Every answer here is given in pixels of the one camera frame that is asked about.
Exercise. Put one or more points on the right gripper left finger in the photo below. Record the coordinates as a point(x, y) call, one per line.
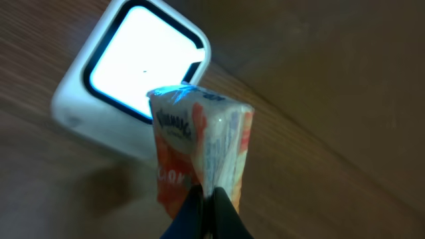
point(188, 222)

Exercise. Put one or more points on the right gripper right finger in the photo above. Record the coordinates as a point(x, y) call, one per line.
point(226, 222)

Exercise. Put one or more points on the white barcode scanner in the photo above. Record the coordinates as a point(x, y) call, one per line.
point(135, 47)

